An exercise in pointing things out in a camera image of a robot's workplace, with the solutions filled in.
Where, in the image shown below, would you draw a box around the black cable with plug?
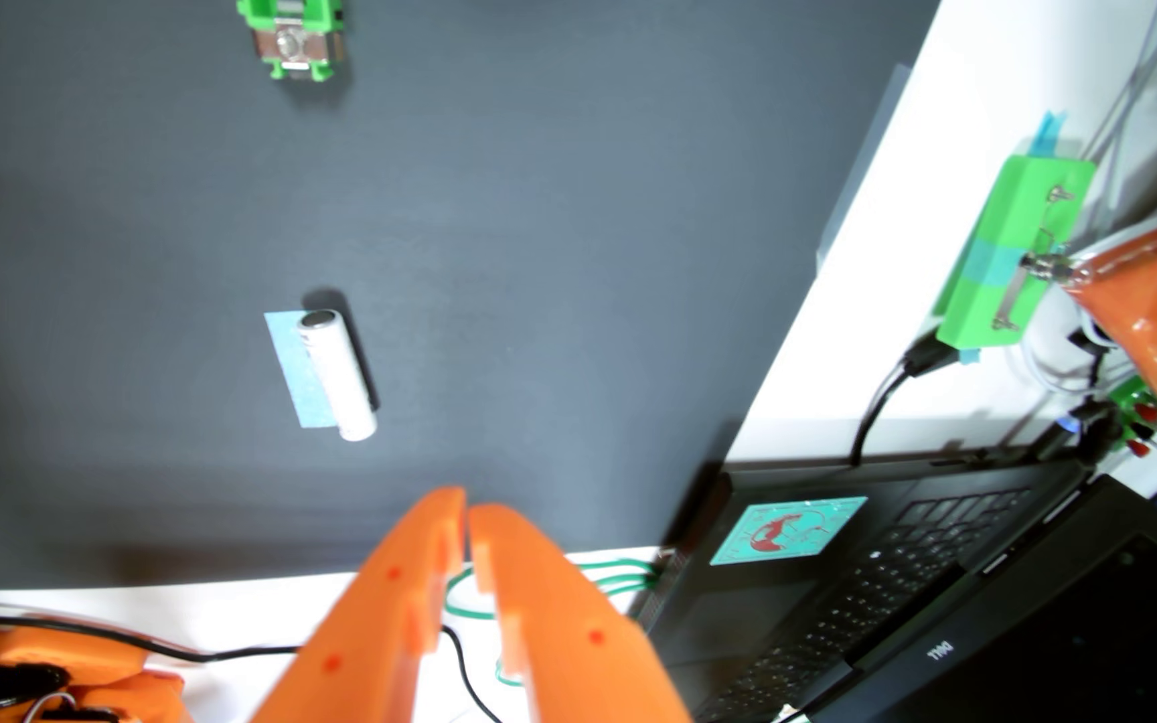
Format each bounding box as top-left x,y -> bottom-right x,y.
848,336 -> 961,468

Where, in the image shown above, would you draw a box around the thin black cable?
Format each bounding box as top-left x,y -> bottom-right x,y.
0,597 -> 504,723

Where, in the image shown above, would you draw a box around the light blue tape piece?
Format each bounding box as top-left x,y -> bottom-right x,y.
264,310 -> 341,430

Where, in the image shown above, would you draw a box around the thin green wire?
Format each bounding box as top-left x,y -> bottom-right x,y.
443,559 -> 660,689

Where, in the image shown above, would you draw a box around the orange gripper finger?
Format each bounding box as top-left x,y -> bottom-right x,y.
469,504 -> 692,723
252,487 -> 466,723

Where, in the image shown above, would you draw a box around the white AA battery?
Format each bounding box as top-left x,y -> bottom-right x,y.
299,309 -> 379,443

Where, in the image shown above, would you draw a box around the green plastic box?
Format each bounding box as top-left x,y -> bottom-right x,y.
935,153 -> 1097,351

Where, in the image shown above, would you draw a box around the white cable coil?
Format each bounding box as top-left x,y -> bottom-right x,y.
1020,316 -> 1107,395

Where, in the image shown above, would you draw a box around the small green board red buttons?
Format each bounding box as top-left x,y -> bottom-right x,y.
1109,376 -> 1157,453

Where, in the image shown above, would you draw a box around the teal sticker with red figure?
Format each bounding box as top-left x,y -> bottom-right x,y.
709,496 -> 869,566

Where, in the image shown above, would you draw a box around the dark grey mat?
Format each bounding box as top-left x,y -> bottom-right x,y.
0,0 -> 941,594

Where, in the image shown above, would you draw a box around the green battery holder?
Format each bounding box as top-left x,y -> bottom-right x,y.
236,0 -> 345,82

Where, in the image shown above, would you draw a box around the black Dell laptop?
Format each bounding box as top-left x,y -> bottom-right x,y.
639,457 -> 1157,723

